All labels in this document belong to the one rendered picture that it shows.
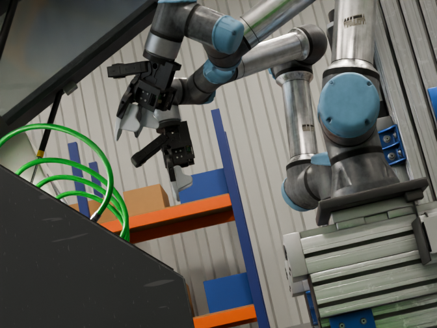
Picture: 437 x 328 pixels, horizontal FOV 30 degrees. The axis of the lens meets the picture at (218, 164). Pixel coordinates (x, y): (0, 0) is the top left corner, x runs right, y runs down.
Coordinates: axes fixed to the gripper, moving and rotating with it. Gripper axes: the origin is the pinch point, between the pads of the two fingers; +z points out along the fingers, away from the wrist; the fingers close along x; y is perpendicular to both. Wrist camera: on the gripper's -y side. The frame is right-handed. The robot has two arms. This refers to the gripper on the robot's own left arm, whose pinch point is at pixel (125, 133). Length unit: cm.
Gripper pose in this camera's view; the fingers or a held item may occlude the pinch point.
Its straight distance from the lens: 187.1
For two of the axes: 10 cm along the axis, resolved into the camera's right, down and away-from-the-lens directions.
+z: -3.3, 8.9, 3.0
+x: 4.8, -1.2, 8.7
